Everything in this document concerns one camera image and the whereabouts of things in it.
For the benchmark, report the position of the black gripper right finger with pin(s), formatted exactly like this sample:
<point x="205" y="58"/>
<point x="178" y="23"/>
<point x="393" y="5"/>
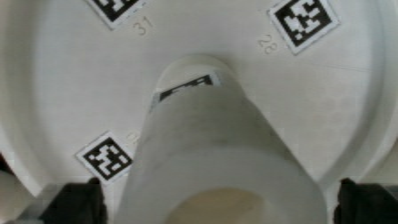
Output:
<point x="367" y="203"/>

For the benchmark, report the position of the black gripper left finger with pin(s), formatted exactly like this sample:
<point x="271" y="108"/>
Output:
<point x="70" y="204"/>

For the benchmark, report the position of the white cylindrical table leg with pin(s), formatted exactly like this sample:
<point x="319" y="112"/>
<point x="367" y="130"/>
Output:
<point x="216" y="174"/>

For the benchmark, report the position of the white round table top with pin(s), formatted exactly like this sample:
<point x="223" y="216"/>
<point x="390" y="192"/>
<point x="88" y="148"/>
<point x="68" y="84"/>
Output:
<point x="86" y="49"/>

